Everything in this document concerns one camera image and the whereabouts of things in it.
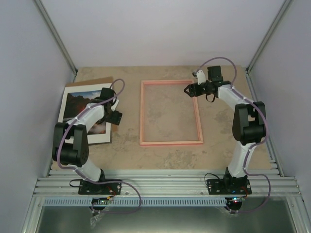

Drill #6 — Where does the right controller circuit board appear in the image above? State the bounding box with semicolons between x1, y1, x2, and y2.
227;196;246;203

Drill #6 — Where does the clear acrylic sheet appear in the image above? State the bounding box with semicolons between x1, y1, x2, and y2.
144;84;198;142

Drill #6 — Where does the aluminium mounting rail bed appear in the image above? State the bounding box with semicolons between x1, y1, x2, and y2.
33;161;301;197

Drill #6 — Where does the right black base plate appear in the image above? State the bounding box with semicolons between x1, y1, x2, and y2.
206;179;252;195

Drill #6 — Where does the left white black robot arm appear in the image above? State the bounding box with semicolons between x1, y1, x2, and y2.
52;87;122;194

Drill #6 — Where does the brown cardboard backing board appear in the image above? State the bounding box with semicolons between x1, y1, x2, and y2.
65;76;118;144

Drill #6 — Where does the slotted blue cable duct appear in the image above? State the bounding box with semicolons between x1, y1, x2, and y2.
43;197;226;207

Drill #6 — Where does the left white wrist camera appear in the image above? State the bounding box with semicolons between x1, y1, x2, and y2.
111;98;119;111

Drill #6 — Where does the right aluminium corner post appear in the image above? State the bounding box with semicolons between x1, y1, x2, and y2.
245;0;294;74

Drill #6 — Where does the landscape photo print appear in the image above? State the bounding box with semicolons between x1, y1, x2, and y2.
58;83;111;145

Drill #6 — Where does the controller circuit board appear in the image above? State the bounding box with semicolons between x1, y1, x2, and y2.
91;196;113;205
227;196;246;203

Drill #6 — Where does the left aluminium corner post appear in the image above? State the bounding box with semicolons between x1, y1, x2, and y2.
33;0;78;76

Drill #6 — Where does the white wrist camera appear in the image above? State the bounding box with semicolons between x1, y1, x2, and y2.
111;98;119;111
192;69;206;85

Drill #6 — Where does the aluminium corner post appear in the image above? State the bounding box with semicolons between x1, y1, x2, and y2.
33;0;78;76
245;0;294;74

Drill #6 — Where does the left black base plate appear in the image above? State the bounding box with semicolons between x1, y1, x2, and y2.
78;180;121;196

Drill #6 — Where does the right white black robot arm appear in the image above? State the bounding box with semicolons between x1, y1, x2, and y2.
184;66;267;195

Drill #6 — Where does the left controller circuit board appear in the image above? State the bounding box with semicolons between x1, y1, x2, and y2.
91;196;113;205

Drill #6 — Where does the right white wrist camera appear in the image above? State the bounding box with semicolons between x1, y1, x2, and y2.
192;69;206;85

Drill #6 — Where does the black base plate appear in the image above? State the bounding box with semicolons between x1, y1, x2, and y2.
78;180;121;196
206;179;252;195

